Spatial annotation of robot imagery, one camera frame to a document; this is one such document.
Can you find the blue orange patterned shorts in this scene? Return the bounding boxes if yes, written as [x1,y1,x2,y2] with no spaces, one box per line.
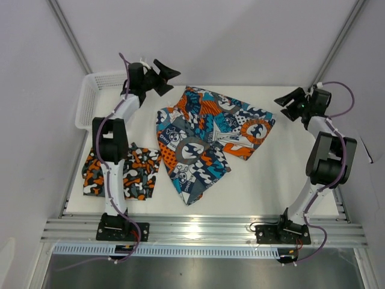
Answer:
[156,86,276,206]

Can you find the orange black camo shorts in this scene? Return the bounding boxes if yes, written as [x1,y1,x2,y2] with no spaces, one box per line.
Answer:
[81,143,161,200]

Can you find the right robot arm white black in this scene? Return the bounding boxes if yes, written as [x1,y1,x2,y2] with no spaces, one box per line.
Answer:
[275,84,357,242]

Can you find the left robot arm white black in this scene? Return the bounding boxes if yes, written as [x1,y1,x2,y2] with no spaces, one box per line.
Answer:
[92,59,181,220]

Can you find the white plastic basket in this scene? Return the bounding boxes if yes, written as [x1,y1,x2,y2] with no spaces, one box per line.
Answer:
[75,70,126,131]

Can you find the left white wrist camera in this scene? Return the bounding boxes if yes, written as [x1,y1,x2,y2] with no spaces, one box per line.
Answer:
[140,58,152,70]

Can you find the right aluminium frame post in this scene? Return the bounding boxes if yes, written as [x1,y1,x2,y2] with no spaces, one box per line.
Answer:
[309,0,369,85]

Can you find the aluminium frame post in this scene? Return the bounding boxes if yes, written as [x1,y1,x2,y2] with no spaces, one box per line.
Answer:
[46,0,93,75]
[309,0,369,85]

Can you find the left aluminium frame post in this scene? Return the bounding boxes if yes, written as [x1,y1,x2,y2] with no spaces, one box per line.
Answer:
[46,0,93,75]

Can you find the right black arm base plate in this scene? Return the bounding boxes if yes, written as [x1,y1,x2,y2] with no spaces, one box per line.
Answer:
[249,222,311,245]

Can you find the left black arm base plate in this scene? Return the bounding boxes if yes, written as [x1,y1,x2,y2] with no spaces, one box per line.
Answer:
[96,213,150,242]

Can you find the aluminium mounting rail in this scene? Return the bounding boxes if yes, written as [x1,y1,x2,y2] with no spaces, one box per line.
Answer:
[40,215,368,248]

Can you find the white slotted cable duct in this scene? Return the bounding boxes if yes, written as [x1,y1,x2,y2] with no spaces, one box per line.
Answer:
[53,243,280,259]

